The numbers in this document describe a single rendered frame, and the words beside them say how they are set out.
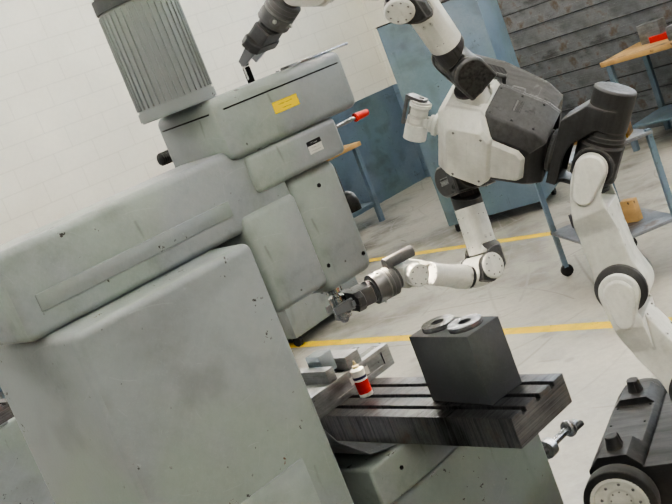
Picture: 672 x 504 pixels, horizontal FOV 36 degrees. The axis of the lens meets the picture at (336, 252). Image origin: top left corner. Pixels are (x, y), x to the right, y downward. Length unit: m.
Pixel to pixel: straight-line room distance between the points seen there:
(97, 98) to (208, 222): 7.74
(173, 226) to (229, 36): 8.87
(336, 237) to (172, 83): 0.60
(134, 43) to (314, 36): 9.51
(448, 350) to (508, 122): 0.64
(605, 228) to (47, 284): 1.47
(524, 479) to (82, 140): 7.43
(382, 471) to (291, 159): 0.83
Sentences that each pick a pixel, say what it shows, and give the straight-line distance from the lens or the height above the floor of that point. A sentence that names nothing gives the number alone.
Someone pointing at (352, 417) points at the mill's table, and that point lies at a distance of 2.85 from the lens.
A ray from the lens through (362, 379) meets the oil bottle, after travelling 2.92.
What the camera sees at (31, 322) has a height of 1.60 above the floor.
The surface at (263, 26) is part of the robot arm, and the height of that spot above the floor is 2.01.
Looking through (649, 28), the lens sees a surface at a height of 1.01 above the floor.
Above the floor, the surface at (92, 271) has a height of 1.64.
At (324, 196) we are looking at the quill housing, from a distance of 2.72.
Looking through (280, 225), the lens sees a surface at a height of 1.54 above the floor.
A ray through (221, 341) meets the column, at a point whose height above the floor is 1.39.
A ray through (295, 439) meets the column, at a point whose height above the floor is 1.10.
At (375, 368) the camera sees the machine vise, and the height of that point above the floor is 0.98.
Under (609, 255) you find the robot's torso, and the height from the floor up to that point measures 1.11.
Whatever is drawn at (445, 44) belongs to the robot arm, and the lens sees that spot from 2.69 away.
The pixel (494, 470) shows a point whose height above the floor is 0.62.
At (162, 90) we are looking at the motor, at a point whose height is 1.95.
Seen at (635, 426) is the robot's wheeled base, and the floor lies 0.59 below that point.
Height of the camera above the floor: 1.90
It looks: 11 degrees down
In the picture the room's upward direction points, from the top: 21 degrees counter-clockwise
